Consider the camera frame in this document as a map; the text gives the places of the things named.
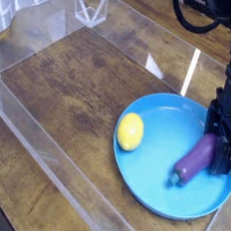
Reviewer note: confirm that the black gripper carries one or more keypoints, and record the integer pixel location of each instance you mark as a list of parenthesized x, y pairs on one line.
[(218, 121)]

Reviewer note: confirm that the purple toy eggplant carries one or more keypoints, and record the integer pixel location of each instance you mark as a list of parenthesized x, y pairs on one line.
[(200, 156)]

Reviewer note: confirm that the blue round tray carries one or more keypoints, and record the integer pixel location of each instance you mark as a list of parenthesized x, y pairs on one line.
[(172, 125)]

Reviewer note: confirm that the yellow toy lemon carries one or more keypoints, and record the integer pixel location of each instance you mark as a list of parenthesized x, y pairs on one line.
[(130, 131)]

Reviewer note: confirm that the clear acrylic enclosure wall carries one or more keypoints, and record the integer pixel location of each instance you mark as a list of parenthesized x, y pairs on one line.
[(68, 70)]

